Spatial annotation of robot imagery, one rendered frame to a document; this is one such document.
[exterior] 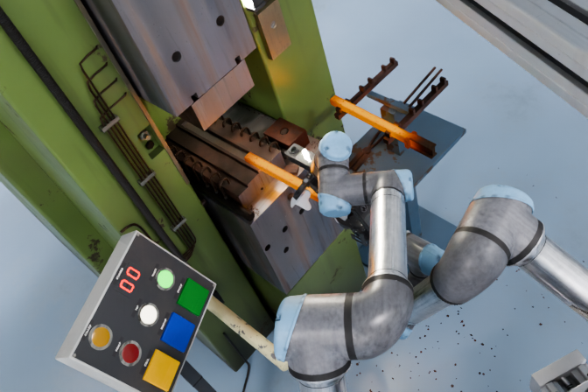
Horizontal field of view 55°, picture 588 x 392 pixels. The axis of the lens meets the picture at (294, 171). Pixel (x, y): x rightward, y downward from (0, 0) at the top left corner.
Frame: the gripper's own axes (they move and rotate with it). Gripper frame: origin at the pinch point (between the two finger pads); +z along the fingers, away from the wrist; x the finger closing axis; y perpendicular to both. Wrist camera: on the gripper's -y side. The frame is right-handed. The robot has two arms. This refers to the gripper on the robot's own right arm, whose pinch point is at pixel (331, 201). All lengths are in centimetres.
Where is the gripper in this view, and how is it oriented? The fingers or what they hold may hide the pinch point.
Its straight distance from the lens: 160.2
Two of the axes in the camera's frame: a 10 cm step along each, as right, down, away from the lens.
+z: -7.2, -3.8, 5.8
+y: 2.5, 6.4, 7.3
